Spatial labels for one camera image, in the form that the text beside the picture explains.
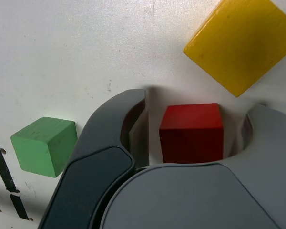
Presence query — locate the black tape strip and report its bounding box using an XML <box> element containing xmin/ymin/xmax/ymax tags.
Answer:
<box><xmin>0</xmin><ymin>143</ymin><xmax>31</xmax><ymax>220</ymax></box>

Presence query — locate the green cube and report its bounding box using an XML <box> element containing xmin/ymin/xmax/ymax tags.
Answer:
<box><xmin>10</xmin><ymin>116</ymin><xmax>78</xmax><ymax>178</ymax></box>

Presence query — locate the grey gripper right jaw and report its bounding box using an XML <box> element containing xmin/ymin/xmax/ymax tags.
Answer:
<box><xmin>99</xmin><ymin>104</ymin><xmax>286</xmax><ymax>229</ymax></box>

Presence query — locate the red cube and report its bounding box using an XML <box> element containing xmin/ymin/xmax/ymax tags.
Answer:
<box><xmin>159</xmin><ymin>103</ymin><xmax>224</xmax><ymax>165</ymax></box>

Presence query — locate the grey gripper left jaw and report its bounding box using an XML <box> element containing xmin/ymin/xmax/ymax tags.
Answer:
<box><xmin>38</xmin><ymin>88</ymin><xmax>150</xmax><ymax>229</ymax></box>

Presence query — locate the yellow cube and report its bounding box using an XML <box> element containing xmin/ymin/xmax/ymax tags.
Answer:
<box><xmin>183</xmin><ymin>0</ymin><xmax>286</xmax><ymax>98</ymax></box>

